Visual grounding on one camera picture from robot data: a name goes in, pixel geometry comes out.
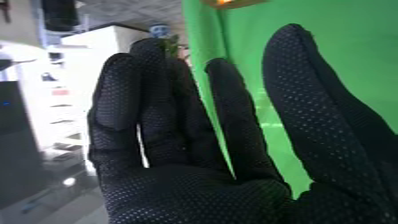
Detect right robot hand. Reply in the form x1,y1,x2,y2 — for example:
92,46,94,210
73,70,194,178
85,23,398,224

